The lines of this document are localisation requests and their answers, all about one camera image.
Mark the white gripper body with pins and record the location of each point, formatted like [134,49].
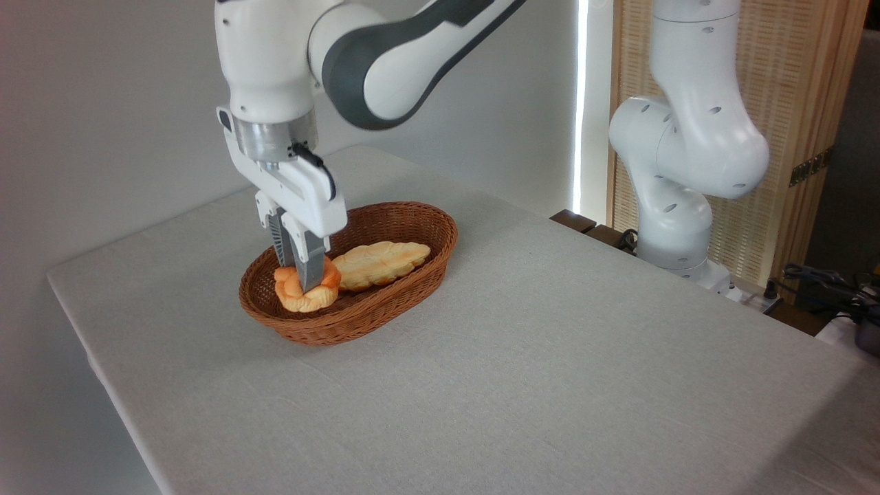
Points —
[302,189]

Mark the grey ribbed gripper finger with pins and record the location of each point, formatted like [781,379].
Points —
[282,244]
[313,265]

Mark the round orange knot bread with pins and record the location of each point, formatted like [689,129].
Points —
[302,301]

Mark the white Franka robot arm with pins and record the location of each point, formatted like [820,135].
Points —
[268,55]

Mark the long pale braided bread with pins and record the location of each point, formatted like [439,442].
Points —
[385,261]

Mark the brown wicker oval basket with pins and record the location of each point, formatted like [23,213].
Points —
[357,323]

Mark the grey linen tablecloth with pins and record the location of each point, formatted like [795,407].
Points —
[550,378]

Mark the dark wooden robot stand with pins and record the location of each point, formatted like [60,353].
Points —
[574,220]

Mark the white power strip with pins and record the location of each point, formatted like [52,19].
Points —
[756,299]

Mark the wooden slatted folding screen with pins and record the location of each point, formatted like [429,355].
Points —
[790,69]

